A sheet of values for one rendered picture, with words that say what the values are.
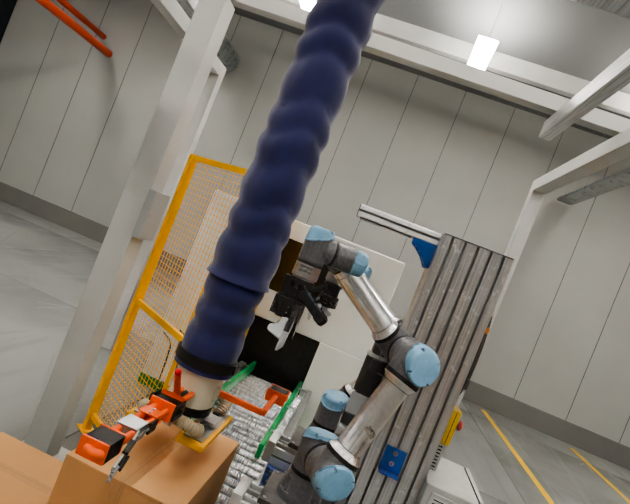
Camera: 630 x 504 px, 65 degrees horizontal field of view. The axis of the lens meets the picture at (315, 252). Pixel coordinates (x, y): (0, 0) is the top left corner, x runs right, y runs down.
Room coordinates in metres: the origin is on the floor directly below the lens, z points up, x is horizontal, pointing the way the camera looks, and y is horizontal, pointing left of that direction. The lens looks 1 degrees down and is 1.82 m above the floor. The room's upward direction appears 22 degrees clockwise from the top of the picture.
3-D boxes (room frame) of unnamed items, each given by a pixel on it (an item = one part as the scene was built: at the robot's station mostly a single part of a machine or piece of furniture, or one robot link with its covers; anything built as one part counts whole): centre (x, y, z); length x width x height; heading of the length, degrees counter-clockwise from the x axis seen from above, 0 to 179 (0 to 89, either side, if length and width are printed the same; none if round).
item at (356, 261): (1.42, -0.09, 1.82); 0.11 x 0.11 x 0.08; 18
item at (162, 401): (1.53, 0.25, 1.18); 0.10 x 0.08 x 0.06; 82
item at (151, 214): (2.98, 1.00, 1.62); 0.20 x 0.05 x 0.30; 173
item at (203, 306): (1.77, 0.22, 1.78); 0.22 x 0.22 x 1.04
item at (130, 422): (1.31, 0.28, 1.18); 0.07 x 0.07 x 0.04; 82
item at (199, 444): (1.76, 0.13, 1.08); 0.34 x 0.10 x 0.05; 172
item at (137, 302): (3.21, 0.78, 1.05); 0.87 x 0.10 x 2.10; 45
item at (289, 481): (1.59, -0.25, 1.09); 0.15 x 0.15 x 0.10
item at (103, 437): (1.18, 0.31, 1.18); 0.08 x 0.07 x 0.05; 172
